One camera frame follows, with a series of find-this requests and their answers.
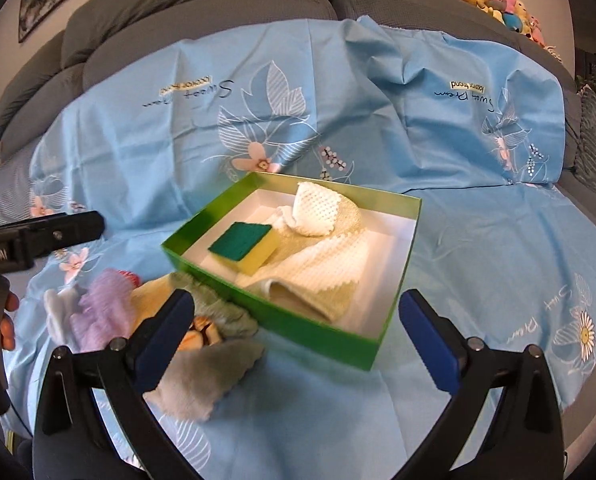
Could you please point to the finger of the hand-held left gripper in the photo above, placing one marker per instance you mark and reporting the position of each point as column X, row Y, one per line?
column 68, row 232

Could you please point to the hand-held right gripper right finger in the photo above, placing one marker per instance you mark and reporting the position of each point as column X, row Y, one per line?
column 427, row 345

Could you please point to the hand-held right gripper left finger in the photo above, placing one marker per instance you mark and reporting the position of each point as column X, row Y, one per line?
column 165, row 340

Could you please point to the yellow fluffy cloth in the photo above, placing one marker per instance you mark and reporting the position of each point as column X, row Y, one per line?
column 150, row 297

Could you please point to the grey scalloped cloth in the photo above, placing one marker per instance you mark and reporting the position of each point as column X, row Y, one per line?
column 208, row 375

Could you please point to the purple fluffy cloth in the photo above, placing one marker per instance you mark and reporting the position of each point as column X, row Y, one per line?
column 105, row 305

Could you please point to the red white sock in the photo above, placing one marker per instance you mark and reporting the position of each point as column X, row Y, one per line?
column 129, row 276

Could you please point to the light blue pink sock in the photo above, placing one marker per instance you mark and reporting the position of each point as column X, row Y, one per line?
column 58, row 310

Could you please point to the green cardboard box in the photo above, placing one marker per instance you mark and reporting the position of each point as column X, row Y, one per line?
column 303, row 320

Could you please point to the person's left hand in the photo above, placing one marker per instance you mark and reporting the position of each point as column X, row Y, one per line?
column 9, row 330

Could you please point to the grey striped fabric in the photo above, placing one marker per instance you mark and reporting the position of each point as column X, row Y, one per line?
column 8, row 190

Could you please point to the green yellow sponge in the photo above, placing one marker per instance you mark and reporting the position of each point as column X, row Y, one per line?
column 238, row 240

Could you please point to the yellow white knitted cloth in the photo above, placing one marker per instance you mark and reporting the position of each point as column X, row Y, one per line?
column 328, row 265

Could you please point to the blue floral bed sheet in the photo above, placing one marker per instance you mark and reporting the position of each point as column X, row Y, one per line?
column 377, row 135

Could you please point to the dark shelf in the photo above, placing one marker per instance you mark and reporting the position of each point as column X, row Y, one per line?
column 595, row 67

